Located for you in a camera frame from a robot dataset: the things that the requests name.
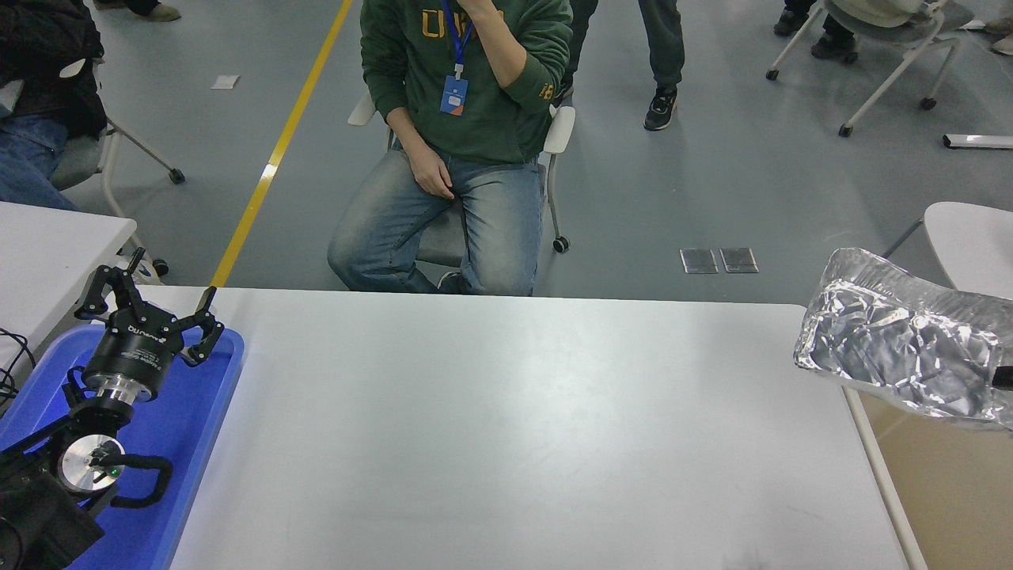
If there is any grey wheeled chair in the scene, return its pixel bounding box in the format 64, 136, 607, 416
51, 55, 187, 284
766, 0, 978, 138

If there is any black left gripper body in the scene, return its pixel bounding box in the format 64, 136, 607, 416
87, 309, 186, 389

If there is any silver foil tray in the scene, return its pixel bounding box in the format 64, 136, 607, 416
794, 248, 1013, 432

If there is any white side table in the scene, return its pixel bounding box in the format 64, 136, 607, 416
0, 200, 138, 379

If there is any white bar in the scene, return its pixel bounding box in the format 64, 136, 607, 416
943, 133, 1013, 150

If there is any blue lanyard with badge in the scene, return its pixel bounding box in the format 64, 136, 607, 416
440, 0, 476, 117

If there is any blue plastic tray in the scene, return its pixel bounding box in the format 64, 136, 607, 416
0, 323, 246, 570

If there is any large pale plastic bin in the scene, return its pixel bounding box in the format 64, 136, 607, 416
840, 384, 1013, 570

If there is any grey chair with white armrests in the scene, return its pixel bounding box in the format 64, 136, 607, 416
347, 91, 577, 295

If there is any person's right hand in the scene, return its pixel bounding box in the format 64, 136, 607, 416
410, 146, 457, 200

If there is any black cable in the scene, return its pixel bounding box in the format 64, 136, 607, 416
0, 327, 37, 412

